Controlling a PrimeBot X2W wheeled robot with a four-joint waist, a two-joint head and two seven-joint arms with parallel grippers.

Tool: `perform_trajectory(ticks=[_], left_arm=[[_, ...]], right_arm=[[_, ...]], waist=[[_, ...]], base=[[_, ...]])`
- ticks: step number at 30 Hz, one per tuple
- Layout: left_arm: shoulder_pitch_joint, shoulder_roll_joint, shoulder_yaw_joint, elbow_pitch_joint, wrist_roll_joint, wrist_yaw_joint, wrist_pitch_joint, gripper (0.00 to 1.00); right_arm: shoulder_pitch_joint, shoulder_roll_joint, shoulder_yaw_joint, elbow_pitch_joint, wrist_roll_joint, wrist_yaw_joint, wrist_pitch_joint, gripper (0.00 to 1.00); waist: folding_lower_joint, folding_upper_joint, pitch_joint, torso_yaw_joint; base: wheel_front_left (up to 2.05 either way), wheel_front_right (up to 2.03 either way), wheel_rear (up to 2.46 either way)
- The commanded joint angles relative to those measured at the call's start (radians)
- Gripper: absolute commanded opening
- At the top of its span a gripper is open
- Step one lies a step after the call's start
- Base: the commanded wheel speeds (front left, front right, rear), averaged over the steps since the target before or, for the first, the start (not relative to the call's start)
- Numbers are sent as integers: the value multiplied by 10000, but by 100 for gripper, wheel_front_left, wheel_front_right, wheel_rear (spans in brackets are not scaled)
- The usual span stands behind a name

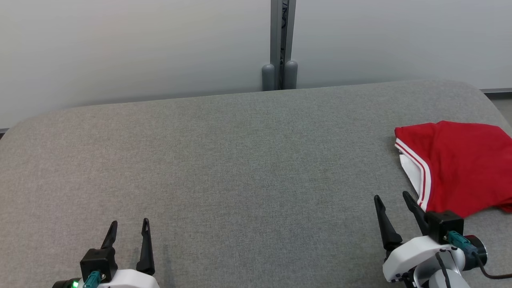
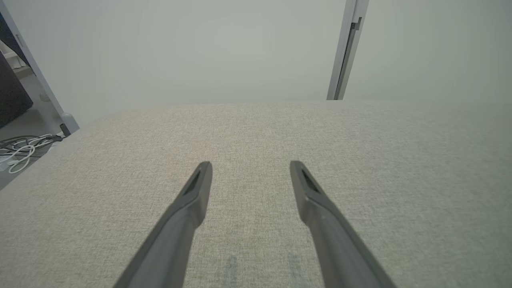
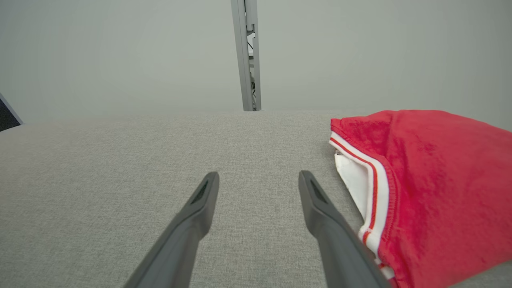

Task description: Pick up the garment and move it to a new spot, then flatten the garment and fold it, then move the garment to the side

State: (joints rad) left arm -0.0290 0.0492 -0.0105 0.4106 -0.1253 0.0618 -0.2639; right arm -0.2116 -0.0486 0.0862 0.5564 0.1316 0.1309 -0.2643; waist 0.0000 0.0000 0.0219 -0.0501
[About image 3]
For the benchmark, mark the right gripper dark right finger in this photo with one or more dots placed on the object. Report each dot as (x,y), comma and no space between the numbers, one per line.
(340,248)

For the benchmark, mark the dark panel with pale frame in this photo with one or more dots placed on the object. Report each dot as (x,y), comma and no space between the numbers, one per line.
(6,116)

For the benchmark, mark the grey metal partition post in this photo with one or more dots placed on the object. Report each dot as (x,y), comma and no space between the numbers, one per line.
(240,60)

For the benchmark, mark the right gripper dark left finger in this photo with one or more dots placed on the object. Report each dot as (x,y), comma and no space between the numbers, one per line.
(184,236)

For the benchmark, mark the red white basketball jersey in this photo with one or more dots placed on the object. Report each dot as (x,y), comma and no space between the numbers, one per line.
(440,180)

